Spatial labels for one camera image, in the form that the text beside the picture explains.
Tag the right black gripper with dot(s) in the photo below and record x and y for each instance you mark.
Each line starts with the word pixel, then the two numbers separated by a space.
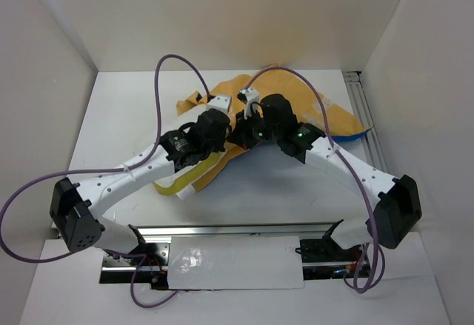
pixel 239 135

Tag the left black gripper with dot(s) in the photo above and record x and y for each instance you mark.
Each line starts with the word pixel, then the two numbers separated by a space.
pixel 219 146

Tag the orange pillowcase with blue back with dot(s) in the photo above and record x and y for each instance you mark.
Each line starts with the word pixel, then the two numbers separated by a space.
pixel 308 106

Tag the white pillow with yellow edge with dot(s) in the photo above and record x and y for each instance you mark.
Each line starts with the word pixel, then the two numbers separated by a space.
pixel 194 178

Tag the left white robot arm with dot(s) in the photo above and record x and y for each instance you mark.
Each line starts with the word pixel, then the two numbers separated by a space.
pixel 77 208

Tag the white cover plate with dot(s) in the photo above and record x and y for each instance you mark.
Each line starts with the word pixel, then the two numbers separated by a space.
pixel 234 262

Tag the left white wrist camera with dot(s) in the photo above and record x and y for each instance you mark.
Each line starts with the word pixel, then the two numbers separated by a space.
pixel 220 102

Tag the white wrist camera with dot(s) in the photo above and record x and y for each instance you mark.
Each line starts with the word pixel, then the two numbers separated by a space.
pixel 250 97
pixel 220 102

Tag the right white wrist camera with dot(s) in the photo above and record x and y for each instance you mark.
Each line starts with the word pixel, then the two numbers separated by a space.
pixel 250 97

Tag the aluminium side rail frame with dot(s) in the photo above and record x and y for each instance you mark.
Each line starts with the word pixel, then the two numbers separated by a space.
pixel 367 148

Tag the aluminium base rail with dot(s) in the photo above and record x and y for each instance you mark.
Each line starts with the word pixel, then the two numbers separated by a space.
pixel 203 230

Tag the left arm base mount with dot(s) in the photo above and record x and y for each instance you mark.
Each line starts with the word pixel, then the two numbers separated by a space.
pixel 152 270

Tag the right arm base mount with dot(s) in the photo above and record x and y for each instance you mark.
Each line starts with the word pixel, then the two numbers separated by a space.
pixel 322 260

